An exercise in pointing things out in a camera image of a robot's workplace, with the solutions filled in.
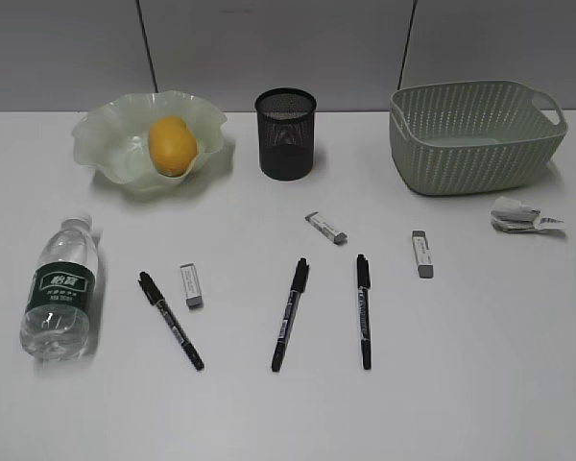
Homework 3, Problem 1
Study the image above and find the black marker pen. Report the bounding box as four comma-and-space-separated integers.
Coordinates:
271, 257, 309, 373
138, 272, 204, 371
356, 254, 372, 370

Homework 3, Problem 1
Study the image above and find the waste paper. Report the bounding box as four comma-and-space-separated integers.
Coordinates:
490, 196, 565, 234

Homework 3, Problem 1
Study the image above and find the grey white eraser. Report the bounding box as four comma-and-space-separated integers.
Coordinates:
180, 263, 204, 309
304, 211, 348, 245
411, 230, 434, 279

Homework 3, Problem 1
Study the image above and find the black mesh pen holder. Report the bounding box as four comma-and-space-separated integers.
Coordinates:
254, 87, 317, 182

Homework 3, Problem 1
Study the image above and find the green woven plastic basket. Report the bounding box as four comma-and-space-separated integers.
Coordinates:
389, 81, 568, 196

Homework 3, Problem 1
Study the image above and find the clear water bottle green label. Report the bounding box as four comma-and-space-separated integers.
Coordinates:
20, 213, 99, 361

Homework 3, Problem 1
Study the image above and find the pale green wavy plate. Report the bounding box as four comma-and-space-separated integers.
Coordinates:
72, 90, 228, 194

